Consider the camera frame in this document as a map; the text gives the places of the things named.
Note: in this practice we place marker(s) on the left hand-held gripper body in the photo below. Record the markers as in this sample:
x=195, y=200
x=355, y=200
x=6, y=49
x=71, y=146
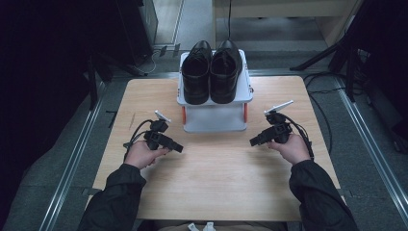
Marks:
x=157, y=128

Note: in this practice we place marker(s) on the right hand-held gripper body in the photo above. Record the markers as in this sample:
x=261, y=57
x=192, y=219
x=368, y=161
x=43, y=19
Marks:
x=280, y=130

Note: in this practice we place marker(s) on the white shoe rack orange posts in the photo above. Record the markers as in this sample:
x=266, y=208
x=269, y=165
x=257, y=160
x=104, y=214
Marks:
x=215, y=120

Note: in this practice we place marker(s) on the black leather shoe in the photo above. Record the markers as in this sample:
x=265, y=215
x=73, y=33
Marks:
x=224, y=83
x=195, y=83

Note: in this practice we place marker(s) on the person's right hand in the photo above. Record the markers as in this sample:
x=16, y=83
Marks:
x=293, y=150

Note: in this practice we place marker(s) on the person's left hand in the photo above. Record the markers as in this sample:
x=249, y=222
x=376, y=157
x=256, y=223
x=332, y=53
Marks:
x=141, y=155

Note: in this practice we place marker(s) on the black metal stand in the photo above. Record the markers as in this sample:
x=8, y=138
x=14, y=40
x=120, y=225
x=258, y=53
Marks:
x=96, y=73

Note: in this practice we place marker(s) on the black tripod stand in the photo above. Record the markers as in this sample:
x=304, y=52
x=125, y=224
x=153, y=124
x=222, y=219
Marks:
x=324, y=54

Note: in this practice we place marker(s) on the small white object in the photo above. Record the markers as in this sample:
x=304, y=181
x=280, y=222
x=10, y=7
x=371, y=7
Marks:
x=208, y=227

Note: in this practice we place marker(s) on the black cabinet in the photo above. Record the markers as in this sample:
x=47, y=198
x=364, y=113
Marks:
x=138, y=29

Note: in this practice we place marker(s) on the wooden furniture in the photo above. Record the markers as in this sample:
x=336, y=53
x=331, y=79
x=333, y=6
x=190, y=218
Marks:
x=288, y=8

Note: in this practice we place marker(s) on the metal floor rail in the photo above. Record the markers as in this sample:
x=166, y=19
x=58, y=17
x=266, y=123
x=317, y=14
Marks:
x=369, y=138
x=73, y=160

